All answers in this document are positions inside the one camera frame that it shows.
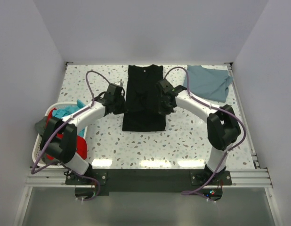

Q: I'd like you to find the black t-shirt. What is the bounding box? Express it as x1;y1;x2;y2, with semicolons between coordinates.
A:
122;65;166;132

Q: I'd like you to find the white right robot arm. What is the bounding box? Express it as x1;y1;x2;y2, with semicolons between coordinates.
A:
155;79;241;173

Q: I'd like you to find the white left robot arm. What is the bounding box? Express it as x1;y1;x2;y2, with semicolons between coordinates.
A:
35;83;127;178

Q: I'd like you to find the folded grey-blue t-shirt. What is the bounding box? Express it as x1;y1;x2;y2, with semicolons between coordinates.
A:
183;65;233;103

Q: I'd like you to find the turquoise t-shirt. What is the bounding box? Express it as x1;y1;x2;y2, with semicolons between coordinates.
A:
52;99;87;138

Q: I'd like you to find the red t-shirt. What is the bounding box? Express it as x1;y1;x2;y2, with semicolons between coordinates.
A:
45;108;88;160

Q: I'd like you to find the dark grey t-shirt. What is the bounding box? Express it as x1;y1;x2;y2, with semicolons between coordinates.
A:
34;116;47;137

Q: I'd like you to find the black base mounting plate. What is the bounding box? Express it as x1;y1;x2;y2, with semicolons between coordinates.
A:
65;168;233;196

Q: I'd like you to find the white laundry basket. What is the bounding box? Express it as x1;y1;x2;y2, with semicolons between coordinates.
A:
32;102;88;167

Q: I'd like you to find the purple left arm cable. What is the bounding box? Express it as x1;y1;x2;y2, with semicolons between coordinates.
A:
31;70;113;201

